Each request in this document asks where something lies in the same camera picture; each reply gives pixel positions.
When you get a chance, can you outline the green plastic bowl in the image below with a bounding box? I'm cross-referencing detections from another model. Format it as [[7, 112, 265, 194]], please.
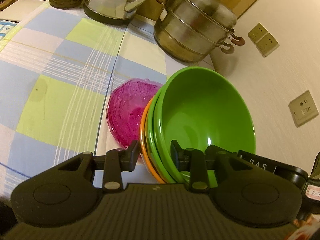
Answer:
[[151, 67, 256, 183], [145, 90, 176, 183]]

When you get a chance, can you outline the pink transparent glass plate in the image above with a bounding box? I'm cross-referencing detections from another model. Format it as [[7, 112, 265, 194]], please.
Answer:
[[106, 78, 162, 148]]

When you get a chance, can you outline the white wooden chair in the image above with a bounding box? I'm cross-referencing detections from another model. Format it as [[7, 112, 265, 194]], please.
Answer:
[[1, 0, 44, 22]]

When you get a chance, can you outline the orange plastic bowl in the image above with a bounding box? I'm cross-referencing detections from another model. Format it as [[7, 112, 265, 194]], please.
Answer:
[[139, 97, 167, 184]]

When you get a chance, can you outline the checked pastel tablecloth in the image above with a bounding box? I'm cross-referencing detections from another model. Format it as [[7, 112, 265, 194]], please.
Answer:
[[0, 0, 216, 201]]

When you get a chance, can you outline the blue white patterned cloth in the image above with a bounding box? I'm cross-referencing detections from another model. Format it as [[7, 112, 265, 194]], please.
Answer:
[[0, 20, 17, 40]]

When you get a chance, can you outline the stacked stainless steamer pot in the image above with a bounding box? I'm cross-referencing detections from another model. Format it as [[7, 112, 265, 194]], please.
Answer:
[[153, 0, 245, 63]]

